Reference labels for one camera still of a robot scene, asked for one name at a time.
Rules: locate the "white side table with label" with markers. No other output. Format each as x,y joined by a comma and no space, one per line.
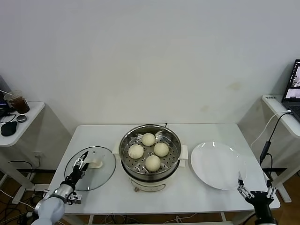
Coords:
272,104

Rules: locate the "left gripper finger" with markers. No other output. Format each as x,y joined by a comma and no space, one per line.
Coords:
86,167
79,161

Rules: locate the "white round plate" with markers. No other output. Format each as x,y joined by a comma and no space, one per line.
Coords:
218,164

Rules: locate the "white steamed baozi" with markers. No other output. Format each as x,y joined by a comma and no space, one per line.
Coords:
148,139
161,149
136,151
152,162

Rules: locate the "black computer mouse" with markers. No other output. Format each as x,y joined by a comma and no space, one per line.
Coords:
9,128

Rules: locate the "white drinking straw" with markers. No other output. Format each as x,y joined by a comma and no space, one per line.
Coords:
5,93

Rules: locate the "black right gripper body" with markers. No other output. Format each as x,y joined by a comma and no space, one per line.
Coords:
260,199

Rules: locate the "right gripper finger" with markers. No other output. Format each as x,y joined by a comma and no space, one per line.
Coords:
241,181
272,191

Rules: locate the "cream electric cooking pot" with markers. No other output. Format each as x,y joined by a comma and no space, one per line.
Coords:
150,185

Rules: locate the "plastic cup iced coffee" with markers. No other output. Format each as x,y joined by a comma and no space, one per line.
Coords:
20,105

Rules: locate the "white side table rounded corner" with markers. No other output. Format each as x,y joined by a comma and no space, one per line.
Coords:
32,117

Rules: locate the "white floor plug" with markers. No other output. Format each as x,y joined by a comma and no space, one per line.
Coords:
29,214

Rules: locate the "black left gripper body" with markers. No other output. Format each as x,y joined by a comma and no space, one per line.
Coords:
76,174

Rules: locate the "grey round puck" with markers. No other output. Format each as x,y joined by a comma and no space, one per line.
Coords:
21,118

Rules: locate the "white wall socket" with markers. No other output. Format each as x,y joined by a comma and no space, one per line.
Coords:
38,154

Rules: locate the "dark laptop purple glow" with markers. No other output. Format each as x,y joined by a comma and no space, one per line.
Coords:
2,106

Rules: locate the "stainless steel steamer basket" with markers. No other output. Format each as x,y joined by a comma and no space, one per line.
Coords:
168,161

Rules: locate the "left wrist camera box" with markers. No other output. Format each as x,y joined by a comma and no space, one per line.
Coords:
76,199

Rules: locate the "laptop with lit screen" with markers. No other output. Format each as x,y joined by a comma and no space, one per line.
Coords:
293,82

